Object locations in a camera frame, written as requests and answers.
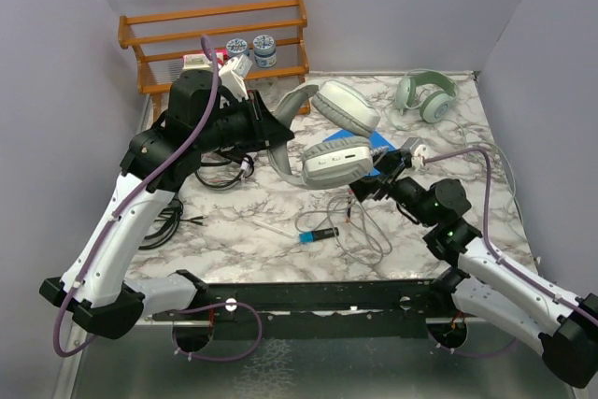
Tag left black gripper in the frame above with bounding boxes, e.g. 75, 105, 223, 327
195, 89, 295, 154

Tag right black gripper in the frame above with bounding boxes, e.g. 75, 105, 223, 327
342, 148, 437, 227

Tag grey white headphones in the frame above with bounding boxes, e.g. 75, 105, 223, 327
266, 79, 393, 264

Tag black white headphones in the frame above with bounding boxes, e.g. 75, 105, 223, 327
194, 150, 255, 192

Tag black blue headphones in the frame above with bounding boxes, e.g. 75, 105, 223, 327
139, 198, 205, 251

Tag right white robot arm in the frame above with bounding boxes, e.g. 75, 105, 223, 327
350, 150, 597, 389

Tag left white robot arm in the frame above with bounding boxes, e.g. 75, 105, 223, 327
39, 70, 304, 339

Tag mint green headphones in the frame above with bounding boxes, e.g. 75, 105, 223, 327
393, 69, 459, 123

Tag blue notebook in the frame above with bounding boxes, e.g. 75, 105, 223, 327
304, 131, 394, 186

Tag red pen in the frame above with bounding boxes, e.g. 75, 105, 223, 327
345, 198, 353, 223

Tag right blue white jar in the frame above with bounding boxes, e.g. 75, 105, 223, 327
252, 35, 277, 68

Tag blue white jar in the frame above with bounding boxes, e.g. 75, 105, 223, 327
252, 35, 277, 68
225, 38, 250, 58

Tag blue black highlighter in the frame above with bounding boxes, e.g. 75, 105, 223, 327
299, 227, 338, 244

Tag left blue white jar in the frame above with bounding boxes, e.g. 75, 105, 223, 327
225, 38, 250, 58

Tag white stick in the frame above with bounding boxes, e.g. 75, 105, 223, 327
252, 220, 297, 239

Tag wooden shelf rack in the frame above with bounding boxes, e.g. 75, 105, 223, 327
118, 0, 310, 118

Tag white red box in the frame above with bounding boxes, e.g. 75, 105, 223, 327
183, 53, 211, 71

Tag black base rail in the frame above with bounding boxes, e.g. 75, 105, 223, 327
152, 278, 457, 340

